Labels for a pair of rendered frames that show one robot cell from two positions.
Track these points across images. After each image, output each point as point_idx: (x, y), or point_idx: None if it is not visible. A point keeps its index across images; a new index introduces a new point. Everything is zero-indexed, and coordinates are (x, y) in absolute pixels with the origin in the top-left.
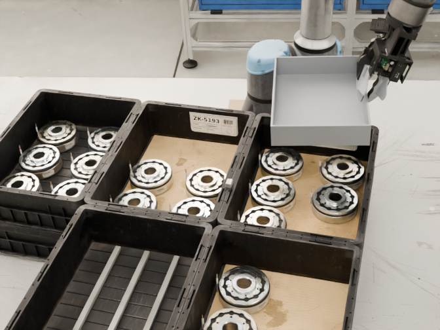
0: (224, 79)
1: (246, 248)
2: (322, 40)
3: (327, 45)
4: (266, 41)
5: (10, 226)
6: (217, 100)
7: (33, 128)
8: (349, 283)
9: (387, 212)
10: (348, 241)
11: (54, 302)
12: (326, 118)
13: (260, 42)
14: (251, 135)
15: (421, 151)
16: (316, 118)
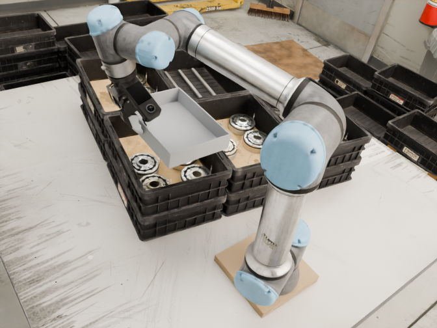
0: (361, 315)
1: None
2: (253, 245)
3: (247, 248)
4: (303, 234)
5: None
6: (333, 284)
7: (349, 136)
8: (98, 98)
9: (121, 237)
10: (110, 114)
11: (222, 84)
12: (161, 123)
13: (306, 232)
14: (218, 153)
15: (125, 318)
16: (167, 121)
